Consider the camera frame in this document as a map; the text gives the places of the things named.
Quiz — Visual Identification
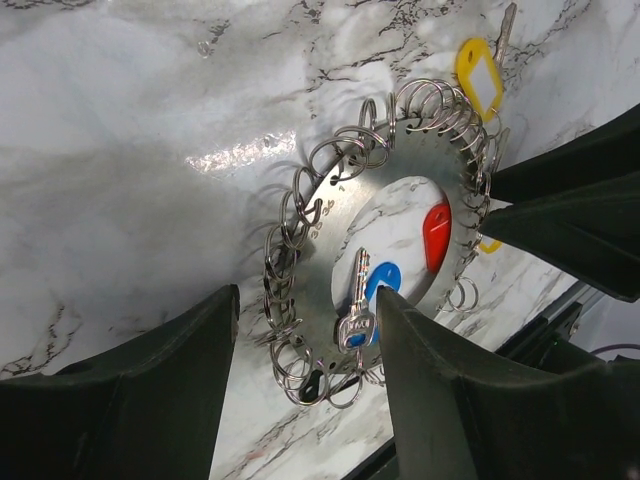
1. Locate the red key tag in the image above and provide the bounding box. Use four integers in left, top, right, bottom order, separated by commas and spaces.
422, 203, 452, 274

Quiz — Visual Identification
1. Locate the black key tag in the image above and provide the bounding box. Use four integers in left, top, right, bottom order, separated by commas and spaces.
299, 370, 323, 403

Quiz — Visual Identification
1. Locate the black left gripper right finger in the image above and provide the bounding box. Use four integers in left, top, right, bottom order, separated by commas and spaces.
377, 287, 639, 479

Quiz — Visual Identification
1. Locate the yellow key tag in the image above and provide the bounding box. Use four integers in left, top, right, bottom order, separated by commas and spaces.
454, 37, 503, 123
478, 237, 503, 254

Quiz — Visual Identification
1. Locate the silver key on yellow tag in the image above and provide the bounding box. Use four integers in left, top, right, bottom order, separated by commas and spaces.
494, 2, 517, 70

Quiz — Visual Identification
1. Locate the blue key tag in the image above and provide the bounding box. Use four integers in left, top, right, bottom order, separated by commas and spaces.
347, 262, 402, 347

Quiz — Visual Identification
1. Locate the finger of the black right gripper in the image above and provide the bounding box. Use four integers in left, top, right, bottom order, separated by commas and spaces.
481, 186, 639, 303
491, 106, 639, 203

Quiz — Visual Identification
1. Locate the silver key with blue tag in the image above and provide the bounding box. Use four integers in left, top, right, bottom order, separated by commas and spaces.
337, 247, 376, 354

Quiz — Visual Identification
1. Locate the black mounting base rail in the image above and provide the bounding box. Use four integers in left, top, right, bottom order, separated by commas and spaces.
495, 282, 604, 368

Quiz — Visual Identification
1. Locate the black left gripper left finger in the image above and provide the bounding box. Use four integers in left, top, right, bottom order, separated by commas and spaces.
1, 285, 240, 479

